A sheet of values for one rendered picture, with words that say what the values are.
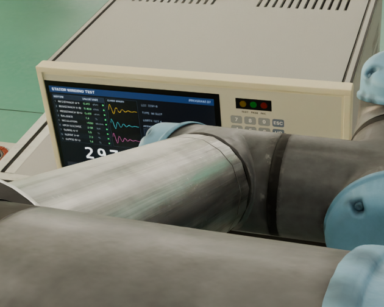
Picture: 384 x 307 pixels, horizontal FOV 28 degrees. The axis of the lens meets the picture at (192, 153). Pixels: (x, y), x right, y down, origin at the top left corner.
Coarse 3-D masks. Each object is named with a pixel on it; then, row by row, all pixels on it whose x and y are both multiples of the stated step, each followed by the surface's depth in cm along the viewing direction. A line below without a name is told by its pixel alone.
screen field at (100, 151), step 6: (84, 150) 112; (90, 150) 112; (96, 150) 111; (102, 150) 111; (108, 150) 111; (114, 150) 110; (84, 156) 113; (90, 156) 112; (96, 156) 112; (102, 156) 112
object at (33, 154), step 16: (32, 128) 133; (48, 128) 133; (16, 144) 129; (32, 144) 129; (48, 144) 128; (0, 160) 125; (16, 160) 125; (32, 160) 124; (48, 160) 124; (0, 176) 121; (16, 176) 121; (288, 240) 106; (304, 240) 105
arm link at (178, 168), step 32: (160, 128) 57; (192, 128) 56; (224, 128) 56; (96, 160) 38; (128, 160) 39; (160, 160) 41; (192, 160) 44; (224, 160) 48; (256, 160) 53; (0, 192) 26; (32, 192) 30; (64, 192) 31; (96, 192) 33; (128, 192) 35; (160, 192) 37; (192, 192) 41; (224, 192) 46; (256, 192) 52; (192, 224) 40; (224, 224) 46; (256, 224) 54
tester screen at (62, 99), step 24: (72, 96) 107; (96, 96) 106; (120, 96) 105; (144, 96) 104; (168, 96) 102; (72, 120) 110; (96, 120) 108; (120, 120) 107; (144, 120) 106; (168, 120) 104; (192, 120) 103; (72, 144) 112; (96, 144) 111; (120, 144) 109
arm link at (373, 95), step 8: (376, 56) 59; (368, 64) 59; (376, 64) 58; (368, 72) 58; (376, 72) 57; (360, 80) 59; (368, 80) 57; (376, 80) 57; (360, 88) 59; (368, 88) 58; (376, 88) 57; (360, 96) 59; (368, 96) 58; (376, 96) 57; (360, 104) 60; (368, 104) 58; (376, 104) 57; (360, 112) 60; (368, 112) 58; (376, 112) 57; (360, 120) 58; (368, 120) 57; (352, 136) 58
